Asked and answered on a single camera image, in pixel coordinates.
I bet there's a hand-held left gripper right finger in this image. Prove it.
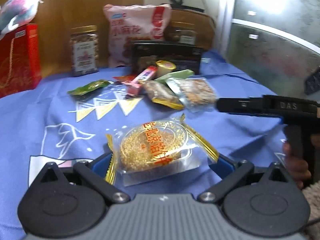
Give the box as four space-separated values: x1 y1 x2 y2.
198 154 287 203

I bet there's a black stand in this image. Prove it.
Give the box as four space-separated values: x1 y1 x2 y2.
164 0 206 12

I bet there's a yellow jelly cup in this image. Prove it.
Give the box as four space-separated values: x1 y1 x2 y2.
155 60 176 77

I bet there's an orange red snack packet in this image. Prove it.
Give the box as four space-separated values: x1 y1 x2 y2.
112 75 137 84

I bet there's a pink grey plush toy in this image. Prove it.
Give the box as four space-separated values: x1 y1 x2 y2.
0 0 44 34

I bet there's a large pink snack bag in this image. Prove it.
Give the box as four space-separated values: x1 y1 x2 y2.
103 3 172 68

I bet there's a pink candy bar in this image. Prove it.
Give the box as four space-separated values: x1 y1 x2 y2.
127 66 158 97

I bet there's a clear nut brittle packet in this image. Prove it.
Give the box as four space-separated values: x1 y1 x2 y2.
166 77 218 112

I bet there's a dark green snack packet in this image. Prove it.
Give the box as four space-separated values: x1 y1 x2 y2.
67 79 109 96

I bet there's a light green snack packet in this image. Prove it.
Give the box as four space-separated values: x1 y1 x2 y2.
154 69 195 84

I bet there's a person's right hand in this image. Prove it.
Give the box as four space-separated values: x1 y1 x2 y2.
282 142 312 189

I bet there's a gold lidded nut jar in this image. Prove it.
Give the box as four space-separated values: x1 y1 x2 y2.
164 21 197 44
70 25 99 77

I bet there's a blue printed tablecloth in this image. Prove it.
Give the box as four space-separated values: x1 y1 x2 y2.
0 49 312 240

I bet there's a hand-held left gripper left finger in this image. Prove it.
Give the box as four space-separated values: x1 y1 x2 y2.
39 152 131 204

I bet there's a clear gold mooncake packet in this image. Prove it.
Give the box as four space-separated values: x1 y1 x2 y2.
105 114 219 187

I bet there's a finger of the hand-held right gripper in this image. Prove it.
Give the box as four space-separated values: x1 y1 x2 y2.
216 97 253 116

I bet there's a red gift box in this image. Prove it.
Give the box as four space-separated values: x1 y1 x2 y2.
0 23 42 98

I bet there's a brown gold snack packet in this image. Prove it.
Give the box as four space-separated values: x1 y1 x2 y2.
143 81 185 110

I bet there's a black cardboard box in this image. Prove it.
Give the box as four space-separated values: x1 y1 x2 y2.
131 40 203 76

